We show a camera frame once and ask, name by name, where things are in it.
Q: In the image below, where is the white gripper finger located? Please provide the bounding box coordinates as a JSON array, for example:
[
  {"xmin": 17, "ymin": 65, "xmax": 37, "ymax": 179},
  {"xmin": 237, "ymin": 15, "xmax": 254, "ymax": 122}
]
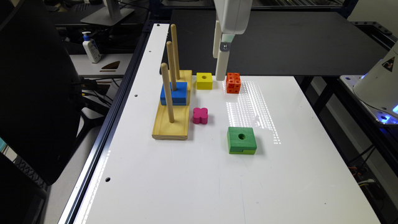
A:
[
  {"xmin": 215, "ymin": 34, "xmax": 234, "ymax": 81},
  {"xmin": 213, "ymin": 20, "xmax": 221, "ymax": 58}
]

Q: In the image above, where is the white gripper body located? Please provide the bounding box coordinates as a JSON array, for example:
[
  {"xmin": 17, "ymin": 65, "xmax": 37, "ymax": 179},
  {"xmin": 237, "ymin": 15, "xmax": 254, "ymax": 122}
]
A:
[{"xmin": 214, "ymin": 0, "xmax": 252, "ymax": 35}]

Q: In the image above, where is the pink flower block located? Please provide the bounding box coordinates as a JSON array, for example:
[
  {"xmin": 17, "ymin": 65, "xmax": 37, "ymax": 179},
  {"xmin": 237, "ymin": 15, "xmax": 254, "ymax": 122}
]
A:
[{"xmin": 193, "ymin": 108, "xmax": 208, "ymax": 124}]

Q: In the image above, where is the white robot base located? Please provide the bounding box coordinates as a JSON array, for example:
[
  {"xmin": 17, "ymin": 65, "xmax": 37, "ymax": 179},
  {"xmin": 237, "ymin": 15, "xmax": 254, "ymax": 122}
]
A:
[{"xmin": 340, "ymin": 44, "xmax": 397, "ymax": 126}]

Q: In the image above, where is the orange cube block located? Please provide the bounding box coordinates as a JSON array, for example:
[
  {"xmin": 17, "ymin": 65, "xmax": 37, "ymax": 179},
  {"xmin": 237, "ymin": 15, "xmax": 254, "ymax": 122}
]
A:
[{"xmin": 226, "ymin": 73, "xmax": 241, "ymax": 94}]

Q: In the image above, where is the yellow square block with hole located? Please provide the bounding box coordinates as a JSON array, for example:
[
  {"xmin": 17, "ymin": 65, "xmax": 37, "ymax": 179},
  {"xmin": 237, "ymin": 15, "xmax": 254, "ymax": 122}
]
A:
[{"xmin": 197, "ymin": 73, "xmax": 213, "ymax": 90}]

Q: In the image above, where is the rear wooden peg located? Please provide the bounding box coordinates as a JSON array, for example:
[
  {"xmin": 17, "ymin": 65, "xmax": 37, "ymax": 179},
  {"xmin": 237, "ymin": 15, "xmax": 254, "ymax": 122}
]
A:
[{"xmin": 170, "ymin": 24, "xmax": 180, "ymax": 80}]

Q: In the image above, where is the wooden peg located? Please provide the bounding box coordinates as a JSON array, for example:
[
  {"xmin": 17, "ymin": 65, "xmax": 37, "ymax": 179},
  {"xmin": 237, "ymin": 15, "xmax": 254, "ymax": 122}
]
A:
[
  {"xmin": 160, "ymin": 63, "xmax": 175, "ymax": 123},
  {"xmin": 170, "ymin": 24, "xmax": 180, "ymax": 80},
  {"xmin": 166, "ymin": 41, "xmax": 177, "ymax": 91}
]

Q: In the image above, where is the middle wooden peg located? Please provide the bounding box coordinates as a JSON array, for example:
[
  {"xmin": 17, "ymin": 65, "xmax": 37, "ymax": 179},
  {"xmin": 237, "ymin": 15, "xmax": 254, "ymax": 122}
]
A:
[{"xmin": 166, "ymin": 41, "xmax": 177, "ymax": 91}]

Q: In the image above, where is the blue square block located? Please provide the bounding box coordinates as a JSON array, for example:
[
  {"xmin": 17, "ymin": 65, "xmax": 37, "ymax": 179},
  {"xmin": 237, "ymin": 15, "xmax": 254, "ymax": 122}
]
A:
[{"xmin": 160, "ymin": 82, "xmax": 187, "ymax": 106}]

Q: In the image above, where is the black mat board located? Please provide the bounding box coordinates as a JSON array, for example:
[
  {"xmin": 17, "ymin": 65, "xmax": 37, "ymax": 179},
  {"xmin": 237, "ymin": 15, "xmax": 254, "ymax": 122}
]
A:
[{"xmin": 171, "ymin": 10, "xmax": 387, "ymax": 76}]

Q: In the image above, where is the front wooden peg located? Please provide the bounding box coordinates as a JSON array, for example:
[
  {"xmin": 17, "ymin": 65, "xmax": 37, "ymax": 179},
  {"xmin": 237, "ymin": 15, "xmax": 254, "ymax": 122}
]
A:
[{"xmin": 160, "ymin": 63, "xmax": 175, "ymax": 123}]

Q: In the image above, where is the green square block with hole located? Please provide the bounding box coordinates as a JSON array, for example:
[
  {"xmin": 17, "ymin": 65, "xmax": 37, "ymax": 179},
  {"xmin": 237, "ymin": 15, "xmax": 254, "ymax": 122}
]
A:
[{"xmin": 227, "ymin": 127, "xmax": 257, "ymax": 155}]

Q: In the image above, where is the wooden peg base board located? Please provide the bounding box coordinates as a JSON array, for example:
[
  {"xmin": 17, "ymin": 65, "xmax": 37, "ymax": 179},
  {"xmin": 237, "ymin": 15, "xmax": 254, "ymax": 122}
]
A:
[{"xmin": 151, "ymin": 69, "xmax": 193, "ymax": 141}]

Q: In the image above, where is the grey monitor stand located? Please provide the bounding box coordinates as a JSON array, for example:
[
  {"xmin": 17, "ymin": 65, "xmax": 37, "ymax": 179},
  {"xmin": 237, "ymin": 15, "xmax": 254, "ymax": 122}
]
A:
[{"xmin": 80, "ymin": 0, "xmax": 134, "ymax": 26}]

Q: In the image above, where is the white lotion pump bottle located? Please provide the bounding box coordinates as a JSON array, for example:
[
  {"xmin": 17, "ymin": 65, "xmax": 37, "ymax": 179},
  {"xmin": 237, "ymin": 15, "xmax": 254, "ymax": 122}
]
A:
[{"xmin": 82, "ymin": 31, "xmax": 101, "ymax": 63}]

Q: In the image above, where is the black office chair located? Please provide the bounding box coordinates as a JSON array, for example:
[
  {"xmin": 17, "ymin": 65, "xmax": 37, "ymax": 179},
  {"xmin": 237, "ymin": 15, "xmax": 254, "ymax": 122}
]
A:
[{"xmin": 0, "ymin": 0, "xmax": 106, "ymax": 224}]

